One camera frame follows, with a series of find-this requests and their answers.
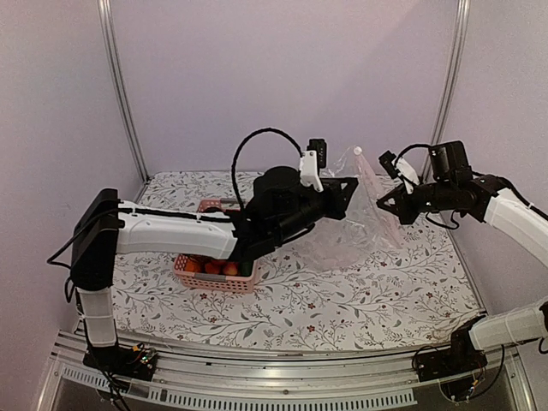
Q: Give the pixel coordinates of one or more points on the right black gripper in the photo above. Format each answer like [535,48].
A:
[402,209]

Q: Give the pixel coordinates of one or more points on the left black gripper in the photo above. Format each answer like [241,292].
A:
[339,200]

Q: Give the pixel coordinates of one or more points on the clear zip top bag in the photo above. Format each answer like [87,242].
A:
[336,244]

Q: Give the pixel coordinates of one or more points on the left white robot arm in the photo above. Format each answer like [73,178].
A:
[122,227]

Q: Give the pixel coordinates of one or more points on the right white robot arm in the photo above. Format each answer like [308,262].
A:
[507,253]

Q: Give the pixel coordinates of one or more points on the floral table mat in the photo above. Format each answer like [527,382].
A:
[389,298]

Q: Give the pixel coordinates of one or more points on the dark green toy cucumber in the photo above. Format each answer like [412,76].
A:
[246,268]

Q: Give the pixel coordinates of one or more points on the pink plastic basket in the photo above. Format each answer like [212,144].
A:
[193,280]

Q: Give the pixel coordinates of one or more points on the red yellow toy fruit bunch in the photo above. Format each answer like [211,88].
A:
[216,266]

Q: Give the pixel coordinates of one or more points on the orange toy fruit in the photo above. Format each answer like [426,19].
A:
[193,266]

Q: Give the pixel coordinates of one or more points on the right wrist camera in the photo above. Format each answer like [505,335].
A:
[399,168]

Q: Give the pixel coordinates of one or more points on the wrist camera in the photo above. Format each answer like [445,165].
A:
[399,168]
[312,160]

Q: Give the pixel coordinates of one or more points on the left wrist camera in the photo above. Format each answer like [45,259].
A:
[312,160]

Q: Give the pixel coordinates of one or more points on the right aluminium corner post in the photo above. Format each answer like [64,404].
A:
[452,72]

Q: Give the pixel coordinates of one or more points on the aluminium corner post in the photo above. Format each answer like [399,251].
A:
[452,72]
[120,90]

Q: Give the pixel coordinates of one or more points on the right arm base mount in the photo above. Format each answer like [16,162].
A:
[461,356]

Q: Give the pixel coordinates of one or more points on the aluminium front rail frame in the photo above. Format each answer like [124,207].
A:
[194,376]

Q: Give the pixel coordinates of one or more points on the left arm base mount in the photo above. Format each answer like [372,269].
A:
[137,362]

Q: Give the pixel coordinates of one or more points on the left aluminium corner post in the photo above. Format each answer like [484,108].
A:
[120,90]

